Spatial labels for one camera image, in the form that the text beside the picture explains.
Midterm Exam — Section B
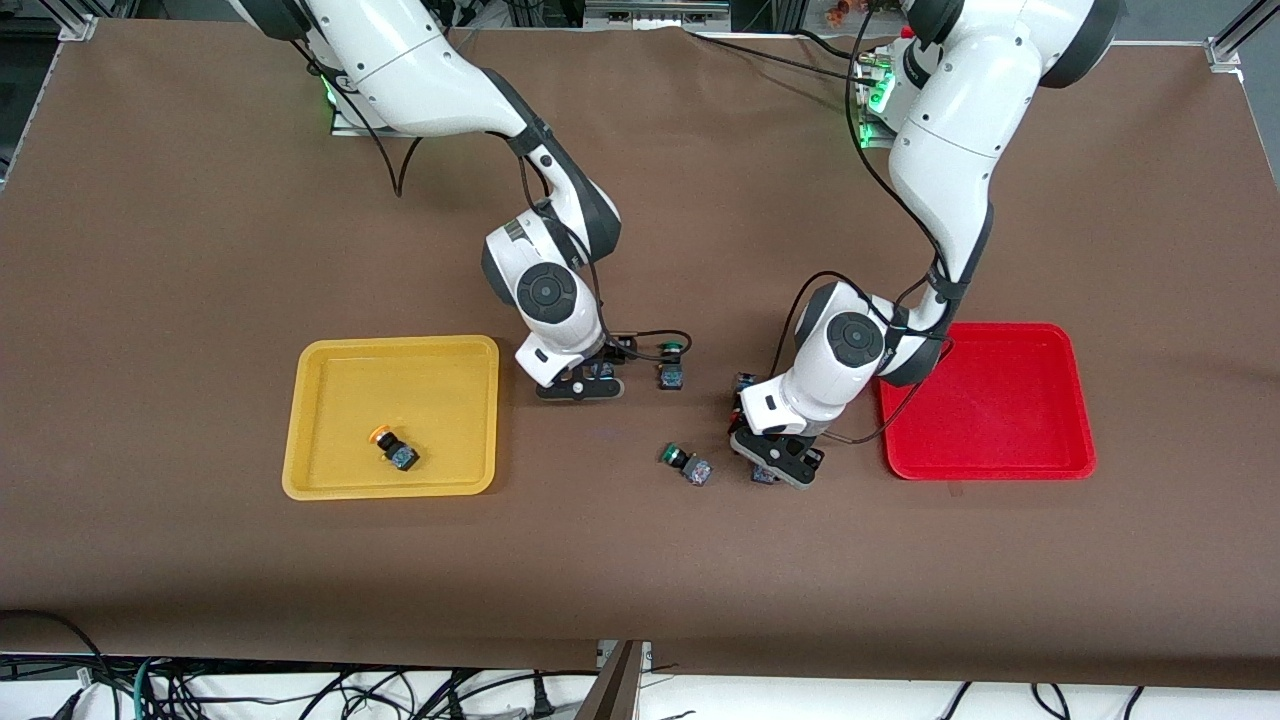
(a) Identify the brown table cover mat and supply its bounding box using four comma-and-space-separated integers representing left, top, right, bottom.
0, 18, 1280, 691

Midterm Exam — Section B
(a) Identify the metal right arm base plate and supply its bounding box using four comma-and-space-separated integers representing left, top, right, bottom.
330, 95, 401, 138

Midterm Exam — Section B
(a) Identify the green floor cable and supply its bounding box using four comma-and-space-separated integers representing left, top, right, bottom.
128, 655, 166, 720

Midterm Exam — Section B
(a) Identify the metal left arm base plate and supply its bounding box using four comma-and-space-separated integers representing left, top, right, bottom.
856, 45, 901, 151

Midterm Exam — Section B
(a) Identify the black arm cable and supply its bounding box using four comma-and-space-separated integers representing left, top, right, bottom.
770, 0, 956, 447
290, 40, 693, 363

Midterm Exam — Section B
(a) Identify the grey metal equipment box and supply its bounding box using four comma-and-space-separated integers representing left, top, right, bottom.
585, 0, 733, 29

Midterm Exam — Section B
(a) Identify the dark table support post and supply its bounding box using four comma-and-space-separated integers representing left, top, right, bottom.
573, 640, 646, 720

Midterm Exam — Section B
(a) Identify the red plastic tray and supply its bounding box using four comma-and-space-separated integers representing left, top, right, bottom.
876, 321, 1098, 482

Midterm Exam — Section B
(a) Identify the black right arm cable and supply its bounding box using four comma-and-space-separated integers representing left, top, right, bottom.
290, 40, 693, 363

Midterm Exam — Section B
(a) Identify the yellow mushroom push button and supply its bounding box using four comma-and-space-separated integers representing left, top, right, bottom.
368, 424, 421, 473

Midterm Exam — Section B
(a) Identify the black tabletop cable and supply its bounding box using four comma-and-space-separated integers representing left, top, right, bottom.
683, 28, 881, 86

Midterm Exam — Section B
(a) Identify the yellow plastic tray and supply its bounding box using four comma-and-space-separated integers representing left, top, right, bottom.
281, 334, 501, 501

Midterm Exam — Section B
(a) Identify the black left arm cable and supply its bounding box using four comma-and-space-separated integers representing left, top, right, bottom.
770, 0, 956, 447

